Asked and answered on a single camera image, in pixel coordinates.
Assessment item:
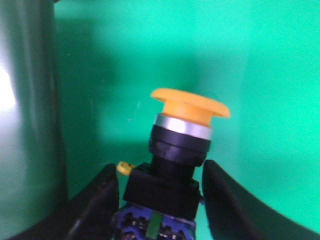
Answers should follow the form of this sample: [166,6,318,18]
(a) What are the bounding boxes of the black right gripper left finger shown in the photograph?
[10,163,119,240]

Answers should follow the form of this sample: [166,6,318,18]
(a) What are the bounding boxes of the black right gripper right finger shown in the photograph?
[202,160,320,240]

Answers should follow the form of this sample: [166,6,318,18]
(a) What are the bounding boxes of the yellow mushroom push button switch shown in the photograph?
[112,87,231,240]

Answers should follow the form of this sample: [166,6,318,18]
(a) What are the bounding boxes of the green conveyor belt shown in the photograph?
[0,0,67,239]

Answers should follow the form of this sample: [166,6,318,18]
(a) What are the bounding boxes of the bright green tray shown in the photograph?
[54,0,320,232]

